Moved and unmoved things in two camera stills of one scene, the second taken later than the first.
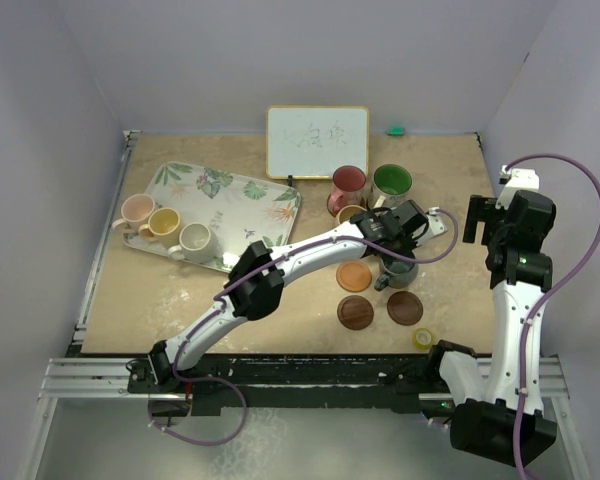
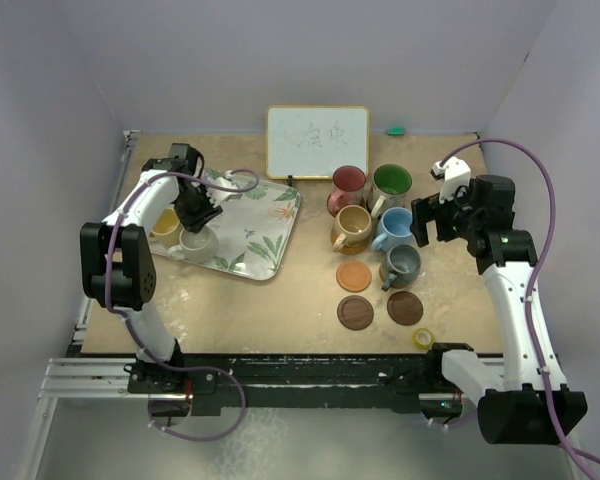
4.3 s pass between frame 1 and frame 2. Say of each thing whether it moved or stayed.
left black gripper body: moved
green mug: stayed
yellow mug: stayed
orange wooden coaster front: stayed
